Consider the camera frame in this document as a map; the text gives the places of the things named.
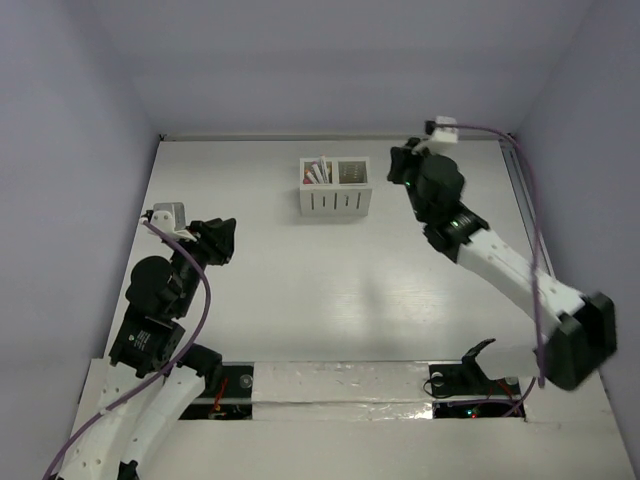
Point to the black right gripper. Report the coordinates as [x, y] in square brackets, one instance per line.
[403, 156]

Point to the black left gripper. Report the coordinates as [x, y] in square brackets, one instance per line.
[210, 240]

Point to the white marker yellow cap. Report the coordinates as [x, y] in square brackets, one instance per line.
[329, 173]

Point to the white marker pink caps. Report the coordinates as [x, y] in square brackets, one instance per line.
[306, 181]

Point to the white marker orange cap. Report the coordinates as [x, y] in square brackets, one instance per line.
[311, 177]

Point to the white marker salmon cap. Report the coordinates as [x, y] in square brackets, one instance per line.
[323, 165]

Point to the white marker purple cap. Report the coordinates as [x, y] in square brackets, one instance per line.
[318, 173]

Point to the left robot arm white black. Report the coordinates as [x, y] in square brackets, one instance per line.
[154, 371]

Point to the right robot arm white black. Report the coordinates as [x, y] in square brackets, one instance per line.
[576, 333]

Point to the white two-compartment slotted organizer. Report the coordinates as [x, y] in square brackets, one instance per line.
[348, 196]

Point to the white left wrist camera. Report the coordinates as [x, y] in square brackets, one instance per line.
[170, 219]

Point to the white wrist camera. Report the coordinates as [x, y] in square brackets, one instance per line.
[440, 135]
[170, 219]

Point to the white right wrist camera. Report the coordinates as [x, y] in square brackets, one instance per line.
[440, 135]

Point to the aluminium rail right side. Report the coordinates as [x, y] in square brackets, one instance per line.
[525, 200]

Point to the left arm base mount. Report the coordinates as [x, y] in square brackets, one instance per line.
[232, 398]

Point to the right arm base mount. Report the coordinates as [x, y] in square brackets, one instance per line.
[462, 391]

